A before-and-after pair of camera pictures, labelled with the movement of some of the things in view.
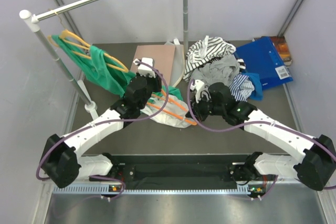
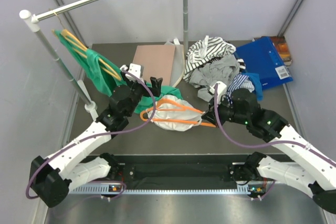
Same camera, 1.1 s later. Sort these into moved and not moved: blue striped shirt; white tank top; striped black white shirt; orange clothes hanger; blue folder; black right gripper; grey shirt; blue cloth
Moved: black right gripper; orange clothes hanger; white tank top
Not moved: blue cloth; blue striped shirt; blue folder; grey shirt; striped black white shirt
